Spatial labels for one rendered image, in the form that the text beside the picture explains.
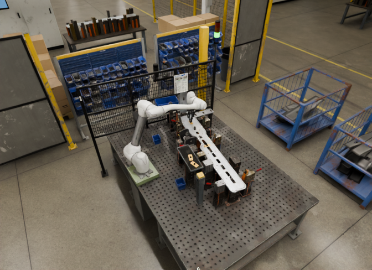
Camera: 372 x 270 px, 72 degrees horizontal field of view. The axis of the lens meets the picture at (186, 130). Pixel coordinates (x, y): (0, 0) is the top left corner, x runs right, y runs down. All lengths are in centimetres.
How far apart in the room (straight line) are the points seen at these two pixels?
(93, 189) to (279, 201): 260
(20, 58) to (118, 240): 267
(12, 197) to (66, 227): 105
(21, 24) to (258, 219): 794
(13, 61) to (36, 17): 492
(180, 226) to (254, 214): 79
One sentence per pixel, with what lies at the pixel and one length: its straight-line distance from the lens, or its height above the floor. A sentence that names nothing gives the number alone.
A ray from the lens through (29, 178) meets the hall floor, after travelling 469.
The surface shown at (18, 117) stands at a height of 88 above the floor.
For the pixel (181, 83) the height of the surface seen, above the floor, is 129.
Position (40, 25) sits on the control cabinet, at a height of 75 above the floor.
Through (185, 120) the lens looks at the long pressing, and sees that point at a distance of 342.
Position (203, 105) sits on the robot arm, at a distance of 298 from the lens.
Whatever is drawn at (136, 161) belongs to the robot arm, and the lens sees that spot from 295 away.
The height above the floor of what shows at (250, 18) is 155.
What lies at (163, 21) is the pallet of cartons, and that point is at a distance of 623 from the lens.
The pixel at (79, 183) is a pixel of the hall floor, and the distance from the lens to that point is 427.
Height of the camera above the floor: 309
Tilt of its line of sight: 40 degrees down
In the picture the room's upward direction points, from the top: 1 degrees counter-clockwise
